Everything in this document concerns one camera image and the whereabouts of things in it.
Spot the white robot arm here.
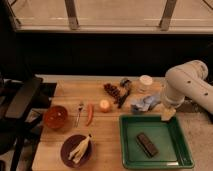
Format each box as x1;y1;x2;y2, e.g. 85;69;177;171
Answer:
161;60;213;122

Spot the green plastic tray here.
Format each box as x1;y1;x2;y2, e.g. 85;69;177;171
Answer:
119;115;194;170

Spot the blue crumpled cloth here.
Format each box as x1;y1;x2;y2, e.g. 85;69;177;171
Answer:
130;93;161;113

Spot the dark brown rectangular block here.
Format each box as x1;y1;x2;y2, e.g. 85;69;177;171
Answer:
136;133;158;157

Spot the dark grape bunch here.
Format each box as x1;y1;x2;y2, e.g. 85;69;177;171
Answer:
104;83;121;103

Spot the orange round fruit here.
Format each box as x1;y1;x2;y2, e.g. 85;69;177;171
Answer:
99;99;111;113

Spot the small metal fork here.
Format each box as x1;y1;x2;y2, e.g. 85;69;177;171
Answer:
75;102;84;127

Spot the peeled banana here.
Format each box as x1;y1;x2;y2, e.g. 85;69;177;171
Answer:
68;135;91;164

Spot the dark maroon plate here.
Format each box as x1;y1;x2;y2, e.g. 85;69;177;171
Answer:
60;135;92;168

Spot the orange translucent bowl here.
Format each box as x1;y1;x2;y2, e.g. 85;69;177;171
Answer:
43;105;68;129

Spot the black office chair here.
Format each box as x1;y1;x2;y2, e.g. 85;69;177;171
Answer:
0;76;56;171

